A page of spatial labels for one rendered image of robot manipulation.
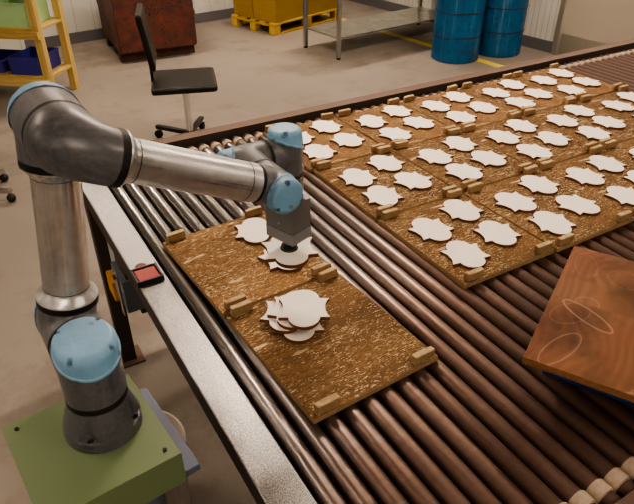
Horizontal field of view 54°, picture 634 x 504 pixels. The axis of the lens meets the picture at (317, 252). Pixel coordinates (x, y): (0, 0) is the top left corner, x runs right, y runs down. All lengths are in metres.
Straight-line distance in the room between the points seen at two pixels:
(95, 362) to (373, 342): 0.66
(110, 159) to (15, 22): 5.16
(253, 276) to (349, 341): 0.37
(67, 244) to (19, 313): 2.22
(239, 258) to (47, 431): 0.73
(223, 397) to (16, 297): 2.25
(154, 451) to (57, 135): 0.63
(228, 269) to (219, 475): 0.94
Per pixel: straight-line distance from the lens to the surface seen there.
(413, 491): 1.26
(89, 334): 1.21
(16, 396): 2.95
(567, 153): 2.61
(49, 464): 1.33
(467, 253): 1.84
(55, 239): 1.20
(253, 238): 1.87
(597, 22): 7.28
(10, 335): 3.29
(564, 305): 1.55
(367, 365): 1.45
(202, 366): 1.50
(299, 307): 1.53
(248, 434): 1.34
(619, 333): 1.52
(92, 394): 1.22
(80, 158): 1.01
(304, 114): 2.79
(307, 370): 1.43
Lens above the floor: 1.94
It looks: 33 degrees down
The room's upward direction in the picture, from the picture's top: straight up
